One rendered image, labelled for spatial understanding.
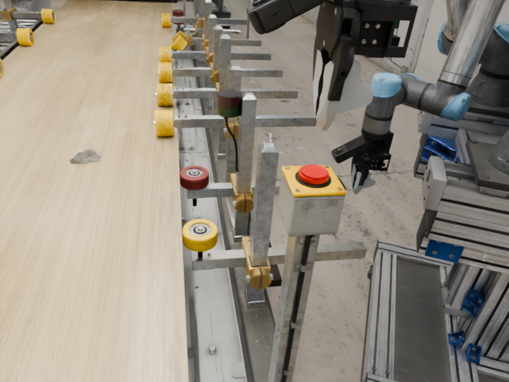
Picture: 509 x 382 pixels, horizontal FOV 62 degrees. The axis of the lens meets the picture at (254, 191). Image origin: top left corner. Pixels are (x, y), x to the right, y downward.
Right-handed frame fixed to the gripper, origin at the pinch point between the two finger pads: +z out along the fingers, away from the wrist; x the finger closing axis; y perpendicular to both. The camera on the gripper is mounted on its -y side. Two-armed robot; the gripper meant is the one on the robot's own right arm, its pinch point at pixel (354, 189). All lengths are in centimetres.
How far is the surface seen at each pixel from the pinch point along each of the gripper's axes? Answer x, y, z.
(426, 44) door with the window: 318, 212, 34
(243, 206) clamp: -8.4, -35.4, -1.9
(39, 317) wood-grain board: -46, -77, -7
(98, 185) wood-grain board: -4, -73, -7
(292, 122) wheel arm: 23.6, -14.7, -11.9
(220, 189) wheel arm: -1.4, -40.9, -3.2
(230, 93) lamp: -4, -39, -32
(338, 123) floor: 230, 91, 83
